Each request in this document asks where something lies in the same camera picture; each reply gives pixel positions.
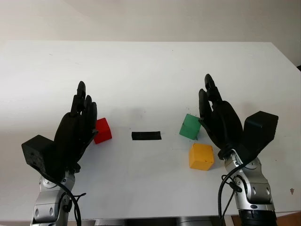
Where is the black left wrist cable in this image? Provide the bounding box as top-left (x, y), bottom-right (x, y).
top-left (40, 171), bottom-right (87, 226)

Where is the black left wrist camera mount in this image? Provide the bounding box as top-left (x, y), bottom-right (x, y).
top-left (21, 135), bottom-right (57, 177)

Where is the black tape strip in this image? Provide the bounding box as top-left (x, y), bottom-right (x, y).
top-left (131, 131), bottom-right (162, 141)

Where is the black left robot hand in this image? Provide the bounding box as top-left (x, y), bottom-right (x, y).
top-left (53, 81), bottom-right (99, 177)

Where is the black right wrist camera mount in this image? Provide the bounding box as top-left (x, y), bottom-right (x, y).
top-left (239, 111), bottom-right (279, 163)

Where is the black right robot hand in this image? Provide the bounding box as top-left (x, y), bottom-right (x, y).
top-left (198, 73), bottom-right (244, 161)

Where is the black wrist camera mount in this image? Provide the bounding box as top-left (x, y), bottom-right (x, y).
top-left (21, 135), bottom-right (57, 177)
top-left (239, 111), bottom-right (279, 163)

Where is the red cube block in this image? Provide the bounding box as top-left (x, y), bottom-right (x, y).
top-left (93, 118), bottom-right (113, 145)

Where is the green cube block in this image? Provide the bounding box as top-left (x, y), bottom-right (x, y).
top-left (179, 113), bottom-right (202, 141)

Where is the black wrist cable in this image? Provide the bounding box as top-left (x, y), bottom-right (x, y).
top-left (218, 161), bottom-right (250, 222)
top-left (40, 171), bottom-right (87, 226)

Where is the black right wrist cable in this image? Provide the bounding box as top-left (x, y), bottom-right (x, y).
top-left (218, 161), bottom-right (250, 222)

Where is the yellow cube block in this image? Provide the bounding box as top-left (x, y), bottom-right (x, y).
top-left (189, 143), bottom-right (215, 170)

